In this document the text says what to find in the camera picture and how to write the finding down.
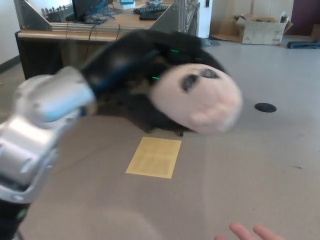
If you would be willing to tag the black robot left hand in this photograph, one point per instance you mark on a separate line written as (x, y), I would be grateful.
(130, 52)

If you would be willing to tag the person's bare hand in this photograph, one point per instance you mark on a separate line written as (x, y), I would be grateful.
(241, 231)

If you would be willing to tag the pink plush dumpling toy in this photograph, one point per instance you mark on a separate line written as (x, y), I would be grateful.
(200, 100)

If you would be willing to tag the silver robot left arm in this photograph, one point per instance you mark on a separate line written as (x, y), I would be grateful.
(37, 125)

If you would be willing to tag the black keyboard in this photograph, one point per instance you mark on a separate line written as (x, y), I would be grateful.
(150, 9)
(148, 16)

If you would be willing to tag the white box with blue tag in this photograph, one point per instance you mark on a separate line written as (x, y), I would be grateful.
(126, 3)

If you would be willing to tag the black monitor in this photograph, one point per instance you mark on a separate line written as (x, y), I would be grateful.
(82, 7)

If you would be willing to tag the row of metal bolts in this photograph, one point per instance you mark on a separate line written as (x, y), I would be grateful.
(52, 11)

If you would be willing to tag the dark wooden desk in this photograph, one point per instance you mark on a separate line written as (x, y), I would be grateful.
(40, 57)

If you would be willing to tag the flattened cardboard sheet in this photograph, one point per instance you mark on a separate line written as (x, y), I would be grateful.
(226, 34)

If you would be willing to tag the yellow paper sheet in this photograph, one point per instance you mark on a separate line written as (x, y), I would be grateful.
(153, 157)

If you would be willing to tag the black round floor cover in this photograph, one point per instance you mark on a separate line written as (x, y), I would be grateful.
(265, 107)

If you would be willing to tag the open cardboard box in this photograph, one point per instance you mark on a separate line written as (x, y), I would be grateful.
(262, 33)

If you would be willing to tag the blue foam piece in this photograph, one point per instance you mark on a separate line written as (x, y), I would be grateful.
(303, 45)

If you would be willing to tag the brown cardboard box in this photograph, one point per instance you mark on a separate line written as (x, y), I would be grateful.
(316, 32)

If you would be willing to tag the black wall switch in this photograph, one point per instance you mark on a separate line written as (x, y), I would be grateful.
(207, 3)

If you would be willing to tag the aluminium profile frame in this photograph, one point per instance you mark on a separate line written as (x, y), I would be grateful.
(37, 22)

